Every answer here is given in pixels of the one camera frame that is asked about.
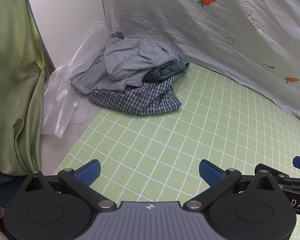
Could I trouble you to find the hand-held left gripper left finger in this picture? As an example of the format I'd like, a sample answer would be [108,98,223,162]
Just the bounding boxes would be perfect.
[21,159,117,211]

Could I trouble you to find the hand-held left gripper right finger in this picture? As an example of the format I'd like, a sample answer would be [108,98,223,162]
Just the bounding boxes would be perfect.
[183,159,279,211]

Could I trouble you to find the grey zip hoodie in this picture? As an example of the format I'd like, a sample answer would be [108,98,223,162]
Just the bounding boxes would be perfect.
[70,31,177,94]

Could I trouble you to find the green grid mat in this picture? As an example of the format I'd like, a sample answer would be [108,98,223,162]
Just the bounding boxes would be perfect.
[54,61,300,240]

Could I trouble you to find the clear plastic bag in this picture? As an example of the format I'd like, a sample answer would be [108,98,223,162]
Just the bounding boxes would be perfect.
[41,21,113,139]

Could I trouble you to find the blue plaid shirt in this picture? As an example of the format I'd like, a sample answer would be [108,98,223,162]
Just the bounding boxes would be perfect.
[88,55,190,115]

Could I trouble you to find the blue denim jeans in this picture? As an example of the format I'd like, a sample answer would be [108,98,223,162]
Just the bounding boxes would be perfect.
[111,31,190,82]

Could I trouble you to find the green curtain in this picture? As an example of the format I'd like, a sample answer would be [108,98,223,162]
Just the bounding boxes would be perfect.
[0,0,56,177]

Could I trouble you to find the grey carrot print sheet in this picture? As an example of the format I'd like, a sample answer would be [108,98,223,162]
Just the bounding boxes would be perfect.
[99,0,300,125]

